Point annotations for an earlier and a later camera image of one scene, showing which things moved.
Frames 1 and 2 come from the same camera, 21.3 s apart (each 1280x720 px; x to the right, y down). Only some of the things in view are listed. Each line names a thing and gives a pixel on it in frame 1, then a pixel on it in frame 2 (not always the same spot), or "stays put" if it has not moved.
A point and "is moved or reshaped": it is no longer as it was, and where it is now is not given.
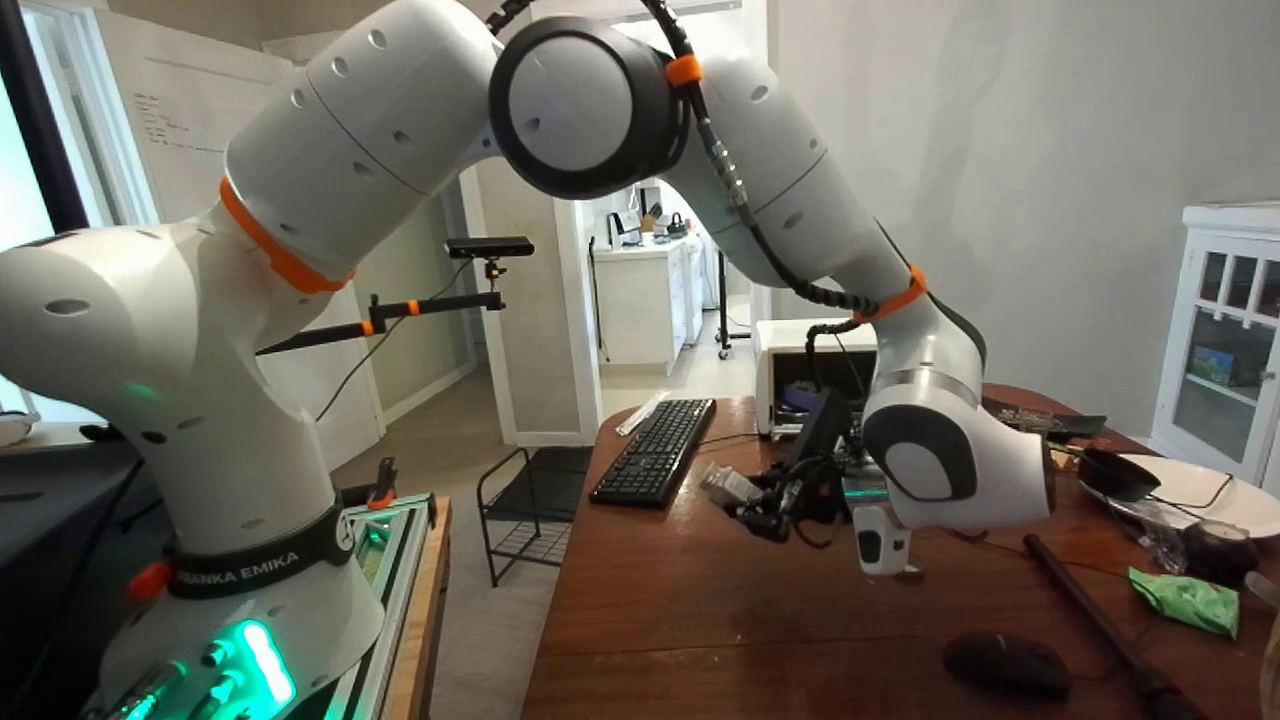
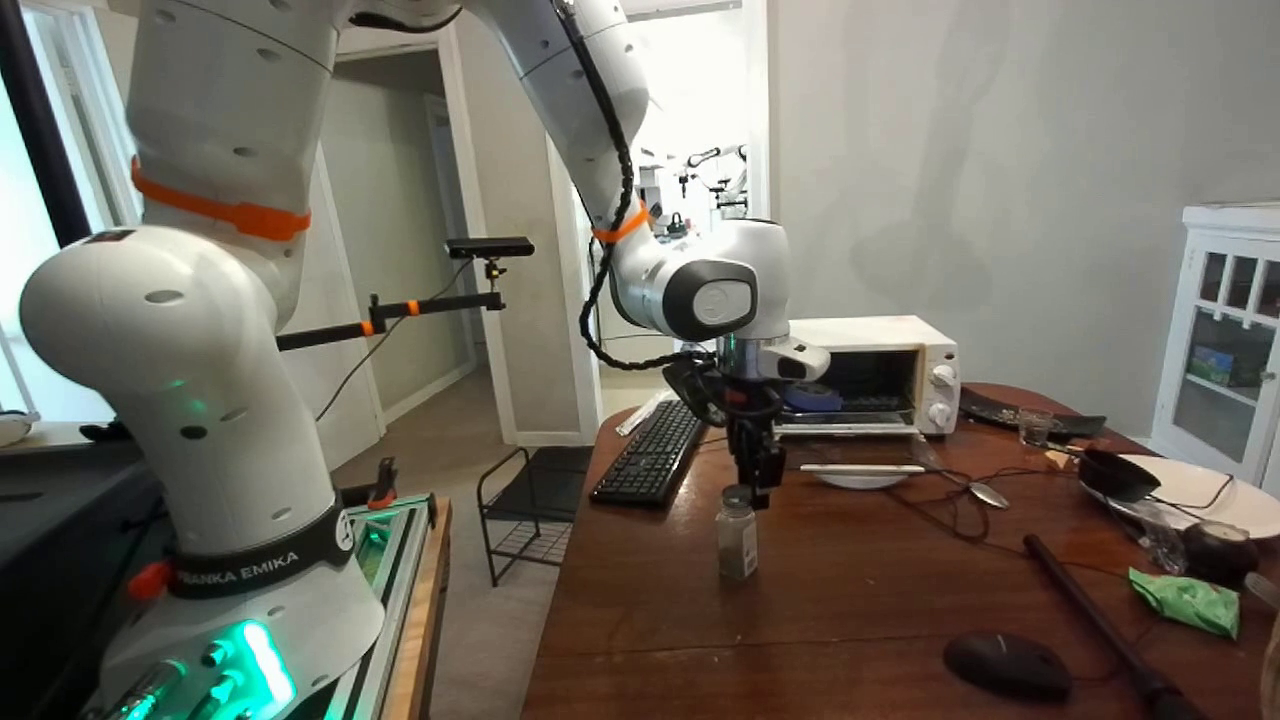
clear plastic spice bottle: (728, 490) is moved or reshaped
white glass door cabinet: (1218, 382) stays put
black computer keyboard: (653, 450) stays put
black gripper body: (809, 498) to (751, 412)
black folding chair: (528, 503) stays put
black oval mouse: (1009, 664) stays put
